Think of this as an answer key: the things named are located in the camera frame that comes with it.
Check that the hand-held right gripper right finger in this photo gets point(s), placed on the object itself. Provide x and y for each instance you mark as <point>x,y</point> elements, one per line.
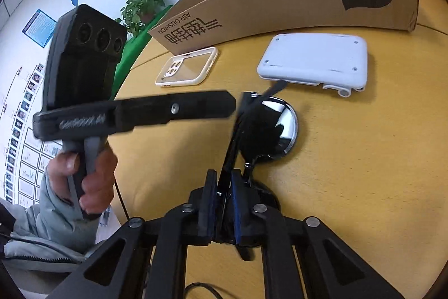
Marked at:
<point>238,208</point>

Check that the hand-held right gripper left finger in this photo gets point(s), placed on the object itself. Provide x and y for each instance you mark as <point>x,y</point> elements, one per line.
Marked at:
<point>210,204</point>

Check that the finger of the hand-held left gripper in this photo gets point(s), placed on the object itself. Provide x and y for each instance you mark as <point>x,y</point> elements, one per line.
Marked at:
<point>182,110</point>

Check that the black sunglasses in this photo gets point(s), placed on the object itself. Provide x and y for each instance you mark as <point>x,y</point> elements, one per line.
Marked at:
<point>266,131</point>

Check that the person's left forearm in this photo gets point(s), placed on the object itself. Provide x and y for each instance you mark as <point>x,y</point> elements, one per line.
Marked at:
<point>52,232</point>

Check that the wooden desktop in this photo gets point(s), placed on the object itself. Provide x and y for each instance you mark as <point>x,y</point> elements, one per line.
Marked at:
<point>350,162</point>

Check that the person's left hand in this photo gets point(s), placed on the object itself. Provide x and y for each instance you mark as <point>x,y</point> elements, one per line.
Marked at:
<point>99,173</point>

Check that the white clear phone case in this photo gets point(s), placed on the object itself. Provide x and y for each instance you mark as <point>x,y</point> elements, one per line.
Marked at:
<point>169,73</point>

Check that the green partition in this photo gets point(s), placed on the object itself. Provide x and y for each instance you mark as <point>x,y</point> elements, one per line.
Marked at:
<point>129,53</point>

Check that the blue notice poster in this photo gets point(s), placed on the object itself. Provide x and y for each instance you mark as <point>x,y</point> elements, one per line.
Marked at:
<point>38,27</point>

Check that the large green potted plant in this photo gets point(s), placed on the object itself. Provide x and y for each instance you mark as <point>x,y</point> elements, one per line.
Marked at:
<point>141,6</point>

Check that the white flat device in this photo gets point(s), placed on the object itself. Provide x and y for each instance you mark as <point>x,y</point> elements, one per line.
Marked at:
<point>315,57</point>

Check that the wall photo chart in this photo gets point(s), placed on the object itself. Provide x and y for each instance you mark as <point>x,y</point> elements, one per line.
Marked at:
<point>24,131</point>

